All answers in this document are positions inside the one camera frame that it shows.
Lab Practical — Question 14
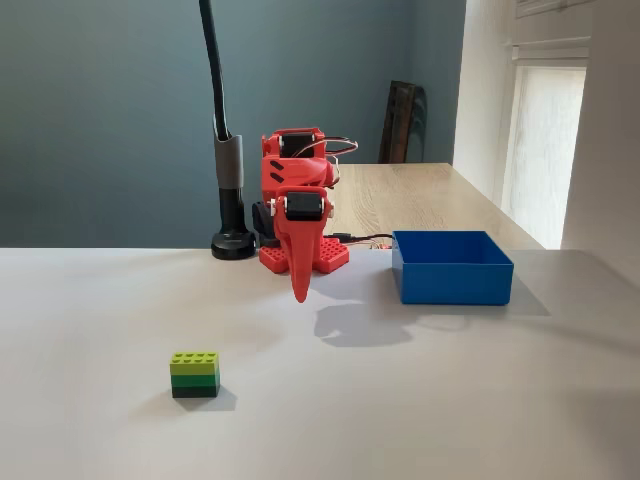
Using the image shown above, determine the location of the dark wooden frame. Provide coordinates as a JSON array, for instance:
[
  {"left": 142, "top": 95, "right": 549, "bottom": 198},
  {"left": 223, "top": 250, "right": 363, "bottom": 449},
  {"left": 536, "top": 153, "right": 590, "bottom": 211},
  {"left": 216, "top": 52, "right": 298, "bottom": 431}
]
[{"left": 377, "top": 79, "right": 429, "bottom": 165}]

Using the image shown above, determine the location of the black round object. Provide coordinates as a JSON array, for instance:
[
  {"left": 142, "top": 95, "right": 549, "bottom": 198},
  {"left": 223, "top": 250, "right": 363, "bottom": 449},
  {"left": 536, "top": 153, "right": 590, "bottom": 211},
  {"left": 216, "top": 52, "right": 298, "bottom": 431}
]
[{"left": 198, "top": 0, "right": 259, "bottom": 261}]

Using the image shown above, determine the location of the looped elbow servo wire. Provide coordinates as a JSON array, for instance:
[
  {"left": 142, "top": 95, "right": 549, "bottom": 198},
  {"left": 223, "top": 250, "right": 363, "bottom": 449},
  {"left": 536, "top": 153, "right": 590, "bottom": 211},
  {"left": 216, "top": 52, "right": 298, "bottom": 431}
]
[{"left": 323, "top": 136, "right": 361, "bottom": 187}]

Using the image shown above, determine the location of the blue square box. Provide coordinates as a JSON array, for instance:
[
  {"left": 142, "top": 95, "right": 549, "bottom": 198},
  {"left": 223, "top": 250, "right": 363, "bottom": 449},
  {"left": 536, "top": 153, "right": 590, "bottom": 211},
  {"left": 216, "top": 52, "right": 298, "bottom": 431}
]
[{"left": 391, "top": 229, "right": 515, "bottom": 306}]

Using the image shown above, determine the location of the black power cable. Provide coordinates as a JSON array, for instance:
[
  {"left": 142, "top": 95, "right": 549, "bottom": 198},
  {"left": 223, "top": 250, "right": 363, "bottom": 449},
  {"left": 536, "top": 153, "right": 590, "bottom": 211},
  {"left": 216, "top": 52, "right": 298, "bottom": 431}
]
[{"left": 323, "top": 231, "right": 397, "bottom": 251}]

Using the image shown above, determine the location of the yellow green block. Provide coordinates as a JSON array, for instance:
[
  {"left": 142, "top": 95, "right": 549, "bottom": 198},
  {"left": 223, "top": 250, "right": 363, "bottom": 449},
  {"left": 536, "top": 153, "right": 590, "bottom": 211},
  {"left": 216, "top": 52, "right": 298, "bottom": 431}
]
[{"left": 169, "top": 350, "right": 222, "bottom": 400}]

